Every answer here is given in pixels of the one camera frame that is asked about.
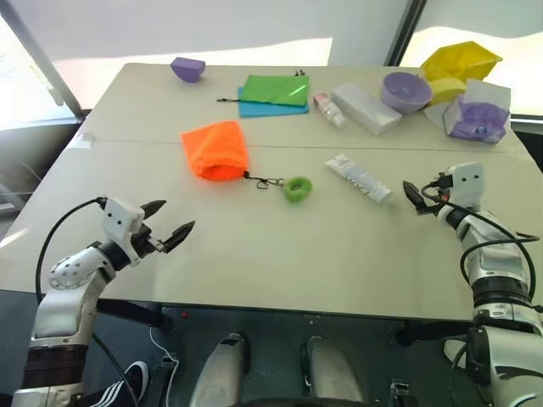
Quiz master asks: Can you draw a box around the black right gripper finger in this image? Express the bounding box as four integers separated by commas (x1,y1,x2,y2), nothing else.
402,181,428,214

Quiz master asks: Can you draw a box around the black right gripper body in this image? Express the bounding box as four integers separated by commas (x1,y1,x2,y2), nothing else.
417,190,447,218

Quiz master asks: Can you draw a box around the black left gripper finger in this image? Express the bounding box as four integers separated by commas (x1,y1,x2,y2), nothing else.
163,220,196,254
141,199,167,220

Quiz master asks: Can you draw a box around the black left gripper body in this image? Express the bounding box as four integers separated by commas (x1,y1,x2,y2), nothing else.
132,223,166,255

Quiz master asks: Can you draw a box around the white squeeze tube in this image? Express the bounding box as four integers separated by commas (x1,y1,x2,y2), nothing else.
324,153,394,204

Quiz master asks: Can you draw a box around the orange drawstring pouch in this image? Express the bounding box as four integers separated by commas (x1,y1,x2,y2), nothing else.
180,120,286,191

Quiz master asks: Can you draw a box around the green fuzzy hair tie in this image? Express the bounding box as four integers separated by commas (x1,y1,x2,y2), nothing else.
283,176,314,204

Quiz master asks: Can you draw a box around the black table support bar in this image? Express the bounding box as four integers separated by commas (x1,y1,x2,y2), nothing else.
394,319,473,347
97,298,171,330

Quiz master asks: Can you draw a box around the white rectangular box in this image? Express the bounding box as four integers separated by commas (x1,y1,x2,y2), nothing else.
330,82,404,137

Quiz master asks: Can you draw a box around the purple plastic bowl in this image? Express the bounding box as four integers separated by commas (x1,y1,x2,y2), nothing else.
379,71,434,115

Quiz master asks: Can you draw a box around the white purple tissue box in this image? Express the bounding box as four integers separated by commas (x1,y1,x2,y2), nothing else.
423,78,512,147

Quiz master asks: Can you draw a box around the small pink white bottle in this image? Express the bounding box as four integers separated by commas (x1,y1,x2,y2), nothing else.
312,92,347,128

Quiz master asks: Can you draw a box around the purple foam block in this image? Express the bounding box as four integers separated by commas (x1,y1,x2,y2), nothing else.
170,56,207,85

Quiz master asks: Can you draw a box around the silver left robot leg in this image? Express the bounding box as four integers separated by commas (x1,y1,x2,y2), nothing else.
188,332,249,407

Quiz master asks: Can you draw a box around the silver robot leg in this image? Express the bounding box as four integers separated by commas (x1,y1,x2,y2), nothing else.
302,335,364,407
188,332,249,407

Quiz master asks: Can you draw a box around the yellow plastic bin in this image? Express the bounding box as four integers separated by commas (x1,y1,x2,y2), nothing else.
420,40,504,82

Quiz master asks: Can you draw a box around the black white striped shoe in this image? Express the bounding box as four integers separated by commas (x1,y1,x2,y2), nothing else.
81,360,151,407

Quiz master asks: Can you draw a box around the silver right robot leg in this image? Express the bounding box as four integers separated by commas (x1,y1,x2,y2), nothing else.
302,335,364,407

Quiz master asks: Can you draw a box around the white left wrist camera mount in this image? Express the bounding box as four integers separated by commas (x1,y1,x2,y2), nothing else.
101,198,145,266

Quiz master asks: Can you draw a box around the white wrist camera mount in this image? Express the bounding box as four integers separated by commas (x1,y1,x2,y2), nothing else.
444,162,485,209
101,198,145,266

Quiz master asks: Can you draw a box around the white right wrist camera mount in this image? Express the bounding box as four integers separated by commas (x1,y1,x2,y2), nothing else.
444,162,485,209

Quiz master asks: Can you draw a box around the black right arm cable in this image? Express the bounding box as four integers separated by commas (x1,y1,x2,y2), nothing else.
421,177,542,315

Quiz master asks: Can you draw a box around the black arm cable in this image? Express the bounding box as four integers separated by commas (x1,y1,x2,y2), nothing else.
421,177,542,315
35,197,107,302

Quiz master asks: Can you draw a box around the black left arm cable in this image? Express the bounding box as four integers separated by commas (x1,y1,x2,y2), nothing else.
35,197,107,302

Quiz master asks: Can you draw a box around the thin white cable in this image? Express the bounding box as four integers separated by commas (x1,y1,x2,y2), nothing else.
148,326,180,366

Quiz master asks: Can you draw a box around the blue pouch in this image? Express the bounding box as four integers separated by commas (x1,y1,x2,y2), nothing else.
216,86,312,120

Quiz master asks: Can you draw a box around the dark window frame post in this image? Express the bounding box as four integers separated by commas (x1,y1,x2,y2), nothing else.
383,0,428,67
0,0,87,120

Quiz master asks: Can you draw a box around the green pouch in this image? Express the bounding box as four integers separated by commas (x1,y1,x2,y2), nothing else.
240,70,312,108

